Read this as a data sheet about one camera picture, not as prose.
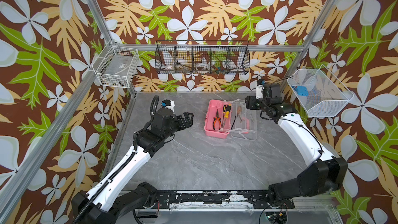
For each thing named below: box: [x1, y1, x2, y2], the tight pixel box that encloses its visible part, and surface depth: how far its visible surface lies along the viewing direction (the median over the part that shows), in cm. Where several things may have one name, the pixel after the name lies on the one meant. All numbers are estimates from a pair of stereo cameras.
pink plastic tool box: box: [204, 99, 258, 141], surface depth 97 cm
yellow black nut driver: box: [224, 103, 232, 119], surface depth 100 cm
